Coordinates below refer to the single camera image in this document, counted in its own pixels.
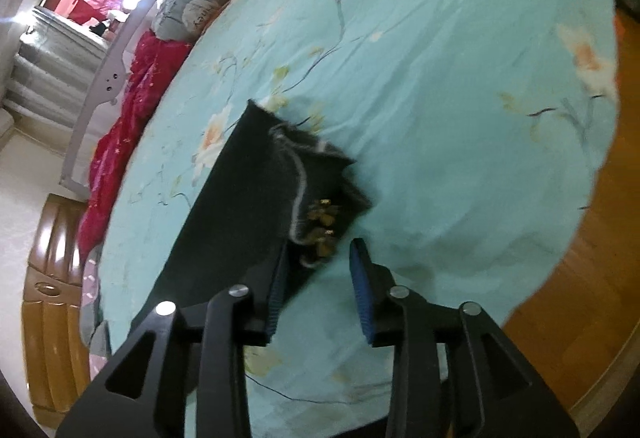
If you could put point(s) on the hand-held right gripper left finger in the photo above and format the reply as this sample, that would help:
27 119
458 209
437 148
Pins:
274 317

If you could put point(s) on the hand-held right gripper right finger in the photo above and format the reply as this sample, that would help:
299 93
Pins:
361 298

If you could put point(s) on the black pants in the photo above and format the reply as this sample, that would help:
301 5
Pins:
235 198

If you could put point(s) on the purple grey pillow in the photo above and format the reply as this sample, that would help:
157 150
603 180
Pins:
90 290
100 340

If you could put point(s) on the wooden headboard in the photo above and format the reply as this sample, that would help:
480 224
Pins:
50 318

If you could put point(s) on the red quilt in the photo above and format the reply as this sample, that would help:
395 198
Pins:
130 128

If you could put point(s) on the white wrapped bundle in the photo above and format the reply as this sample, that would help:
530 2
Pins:
55 63

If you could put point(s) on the grey bed guard rail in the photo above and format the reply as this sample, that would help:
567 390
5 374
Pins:
107 78

